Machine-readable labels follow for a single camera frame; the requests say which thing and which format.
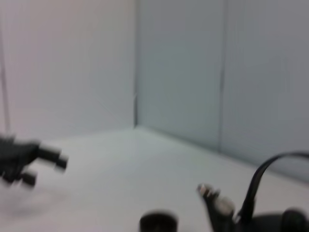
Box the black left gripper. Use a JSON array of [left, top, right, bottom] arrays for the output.
[[0, 135, 70, 187]]

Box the small black teacup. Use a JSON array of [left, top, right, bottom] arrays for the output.
[[139, 209, 179, 232]]

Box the black round teapot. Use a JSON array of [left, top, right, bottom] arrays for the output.
[[197, 151, 309, 232]]

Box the white backdrop panel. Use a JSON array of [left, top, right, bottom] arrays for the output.
[[0, 0, 137, 145], [134, 0, 309, 184]]

